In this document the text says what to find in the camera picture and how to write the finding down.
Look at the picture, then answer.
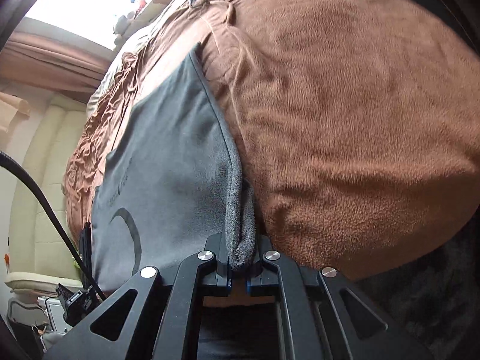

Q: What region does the grey t-shirt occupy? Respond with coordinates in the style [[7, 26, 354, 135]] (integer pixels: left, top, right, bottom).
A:
[[89, 42, 258, 295]]

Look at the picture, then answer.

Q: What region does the cream padded headboard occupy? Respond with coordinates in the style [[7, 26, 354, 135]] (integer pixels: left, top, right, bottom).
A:
[[6, 95, 95, 282]]

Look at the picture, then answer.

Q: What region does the brown bed blanket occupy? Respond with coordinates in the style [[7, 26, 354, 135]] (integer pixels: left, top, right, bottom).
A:
[[63, 0, 479, 280]]

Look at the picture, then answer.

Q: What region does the brown curtain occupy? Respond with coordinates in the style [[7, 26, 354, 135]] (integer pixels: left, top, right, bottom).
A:
[[1, 33, 110, 103]]

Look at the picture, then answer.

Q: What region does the black cable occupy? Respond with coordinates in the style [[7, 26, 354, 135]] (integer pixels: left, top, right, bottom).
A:
[[0, 151, 108, 302]]

